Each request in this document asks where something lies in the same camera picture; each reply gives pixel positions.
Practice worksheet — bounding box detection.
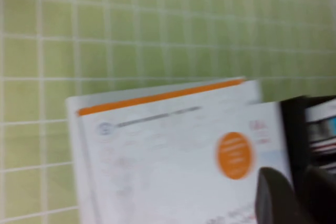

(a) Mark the green checked tablecloth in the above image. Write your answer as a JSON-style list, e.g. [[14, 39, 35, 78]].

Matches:
[[0, 0, 336, 224]]

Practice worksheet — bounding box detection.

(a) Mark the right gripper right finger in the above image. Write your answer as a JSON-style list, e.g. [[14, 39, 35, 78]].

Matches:
[[293, 167, 336, 224]]

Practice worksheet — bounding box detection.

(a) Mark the black plastic book holder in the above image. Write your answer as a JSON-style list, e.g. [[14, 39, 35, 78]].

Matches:
[[277, 94, 336, 183]]

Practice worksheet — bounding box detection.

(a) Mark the white book with orange border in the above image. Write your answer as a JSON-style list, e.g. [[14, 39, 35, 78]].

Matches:
[[65, 76, 265, 224]]

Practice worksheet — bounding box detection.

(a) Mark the blue-spined book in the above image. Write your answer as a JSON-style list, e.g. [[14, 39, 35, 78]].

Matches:
[[307, 119, 336, 142]]

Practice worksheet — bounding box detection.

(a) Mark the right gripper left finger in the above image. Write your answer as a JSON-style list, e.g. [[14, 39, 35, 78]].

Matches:
[[255, 167, 300, 224]]

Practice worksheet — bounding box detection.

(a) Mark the thin red-white magazine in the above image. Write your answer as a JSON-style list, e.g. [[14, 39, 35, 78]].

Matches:
[[311, 140, 336, 158]]

